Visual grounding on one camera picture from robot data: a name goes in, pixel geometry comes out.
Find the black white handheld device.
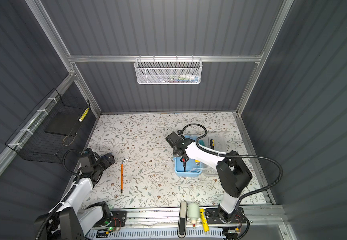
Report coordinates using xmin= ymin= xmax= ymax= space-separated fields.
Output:
xmin=177 ymin=201 xmax=187 ymax=239

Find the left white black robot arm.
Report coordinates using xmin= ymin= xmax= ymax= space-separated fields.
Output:
xmin=34 ymin=149 xmax=121 ymax=240

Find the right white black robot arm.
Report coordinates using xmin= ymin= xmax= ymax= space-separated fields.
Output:
xmin=165 ymin=132 xmax=252 ymax=223

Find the yellow marker in black basket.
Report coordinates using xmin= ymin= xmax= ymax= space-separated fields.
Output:
xmin=78 ymin=108 xmax=89 ymax=122

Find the black wire mesh basket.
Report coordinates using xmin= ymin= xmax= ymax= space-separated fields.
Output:
xmin=5 ymin=89 xmax=90 ymax=163

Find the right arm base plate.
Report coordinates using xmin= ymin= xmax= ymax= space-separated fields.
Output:
xmin=204 ymin=208 xmax=247 ymax=225

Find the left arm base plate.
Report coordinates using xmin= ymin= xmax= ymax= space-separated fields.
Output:
xmin=93 ymin=211 xmax=127 ymax=228

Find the white glue bottle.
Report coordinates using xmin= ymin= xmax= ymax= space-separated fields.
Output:
xmin=187 ymin=203 xmax=200 ymax=229

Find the red hex key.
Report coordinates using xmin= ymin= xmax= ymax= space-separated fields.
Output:
xmin=181 ymin=158 xmax=188 ymax=172

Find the blue plastic tool box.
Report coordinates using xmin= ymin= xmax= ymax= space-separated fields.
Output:
xmin=174 ymin=133 xmax=227 ymax=178

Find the small precision screwdriver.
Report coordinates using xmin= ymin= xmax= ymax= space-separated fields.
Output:
xmin=210 ymin=139 xmax=215 ymax=149

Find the white wire mesh basket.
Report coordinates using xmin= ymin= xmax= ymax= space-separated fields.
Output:
xmin=134 ymin=60 xmax=203 ymax=85

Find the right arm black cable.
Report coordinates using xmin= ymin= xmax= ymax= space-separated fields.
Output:
xmin=181 ymin=123 xmax=283 ymax=240

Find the yellow marker on rail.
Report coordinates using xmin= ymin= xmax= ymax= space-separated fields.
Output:
xmin=199 ymin=208 xmax=209 ymax=232

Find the black pad in basket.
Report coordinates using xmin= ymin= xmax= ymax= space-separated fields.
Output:
xmin=44 ymin=113 xmax=82 ymax=137

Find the orange pencil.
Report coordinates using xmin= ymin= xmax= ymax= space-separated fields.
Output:
xmin=120 ymin=159 xmax=129 ymax=194

